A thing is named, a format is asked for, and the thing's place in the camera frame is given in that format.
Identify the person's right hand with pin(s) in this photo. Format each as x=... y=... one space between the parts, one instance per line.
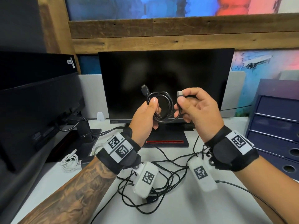
x=203 y=114

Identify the person's left hand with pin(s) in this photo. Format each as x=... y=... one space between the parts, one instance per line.
x=142 y=123

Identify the black charger plug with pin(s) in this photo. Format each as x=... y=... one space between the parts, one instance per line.
x=86 y=159

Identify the navy blue drawer unit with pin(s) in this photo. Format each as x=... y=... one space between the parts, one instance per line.
x=275 y=137

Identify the person's left forearm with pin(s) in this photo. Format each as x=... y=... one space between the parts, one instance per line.
x=70 y=195

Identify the person's right forearm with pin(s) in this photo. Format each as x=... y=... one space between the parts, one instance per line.
x=271 y=191

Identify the white partition panel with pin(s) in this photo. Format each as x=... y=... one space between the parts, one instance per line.
x=233 y=93
x=92 y=95

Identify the black computer monitor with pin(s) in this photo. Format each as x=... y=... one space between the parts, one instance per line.
x=168 y=72

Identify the white background table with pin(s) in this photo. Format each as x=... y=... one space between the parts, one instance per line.
x=289 y=75

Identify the black panel with white sticker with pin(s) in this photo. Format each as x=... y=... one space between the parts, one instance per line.
x=35 y=69

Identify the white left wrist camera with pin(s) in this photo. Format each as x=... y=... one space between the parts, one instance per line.
x=147 y=179

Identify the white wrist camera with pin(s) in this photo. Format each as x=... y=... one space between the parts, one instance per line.
x=147 y=179
x=202 y=174

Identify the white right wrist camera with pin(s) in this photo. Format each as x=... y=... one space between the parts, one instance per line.
x=202 y=174

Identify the black monitor arm base plate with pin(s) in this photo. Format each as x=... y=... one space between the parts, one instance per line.
x=70 y=146

